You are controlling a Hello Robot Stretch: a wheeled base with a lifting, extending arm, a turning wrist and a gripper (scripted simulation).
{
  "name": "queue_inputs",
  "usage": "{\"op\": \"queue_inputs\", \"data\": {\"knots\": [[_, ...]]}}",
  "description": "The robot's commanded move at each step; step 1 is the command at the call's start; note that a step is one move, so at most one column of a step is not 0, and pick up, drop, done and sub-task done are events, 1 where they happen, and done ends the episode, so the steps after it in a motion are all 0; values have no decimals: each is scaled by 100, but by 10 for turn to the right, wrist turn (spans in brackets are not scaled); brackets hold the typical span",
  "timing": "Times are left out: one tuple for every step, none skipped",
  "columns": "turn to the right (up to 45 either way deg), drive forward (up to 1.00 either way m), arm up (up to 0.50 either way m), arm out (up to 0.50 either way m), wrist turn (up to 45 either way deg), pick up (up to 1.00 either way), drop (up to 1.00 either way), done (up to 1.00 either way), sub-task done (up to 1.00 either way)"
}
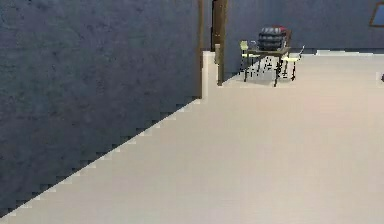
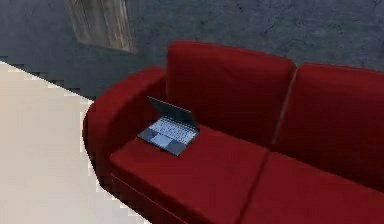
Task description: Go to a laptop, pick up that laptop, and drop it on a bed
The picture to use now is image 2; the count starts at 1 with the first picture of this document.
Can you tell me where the grey open laptop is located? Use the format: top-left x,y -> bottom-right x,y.
136,95 -> 201,157

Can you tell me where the red sofa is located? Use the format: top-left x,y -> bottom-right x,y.
82,40 -> 384,224

